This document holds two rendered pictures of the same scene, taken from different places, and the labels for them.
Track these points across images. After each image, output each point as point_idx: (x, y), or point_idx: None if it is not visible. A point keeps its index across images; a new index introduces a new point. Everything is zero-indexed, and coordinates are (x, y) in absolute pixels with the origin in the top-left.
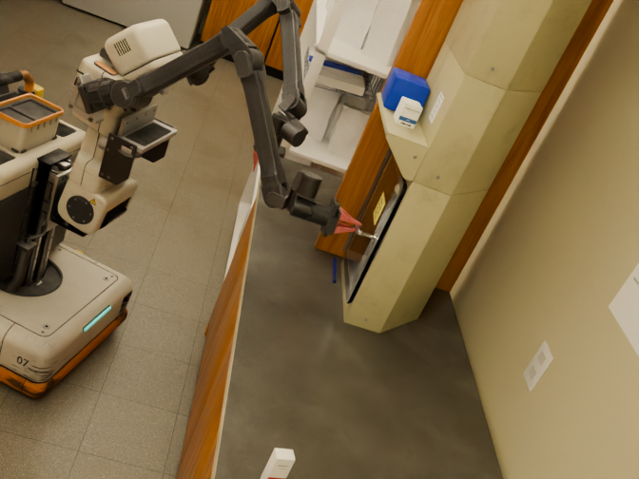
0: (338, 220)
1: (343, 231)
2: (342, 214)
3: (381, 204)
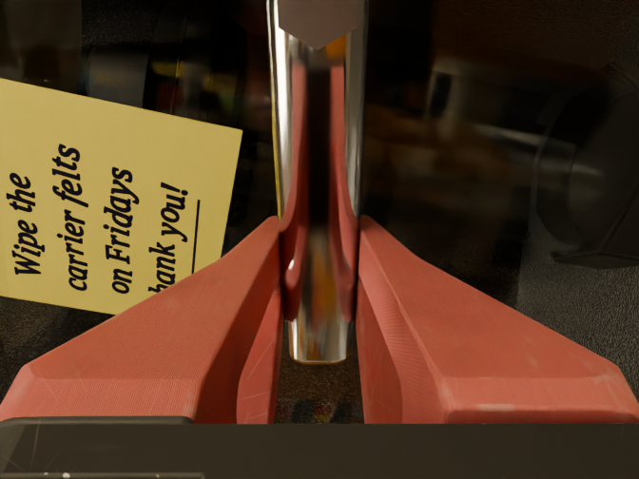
0: (243, 428)
1: (459, 291)
2: (21, 382)
3: (26, 182)
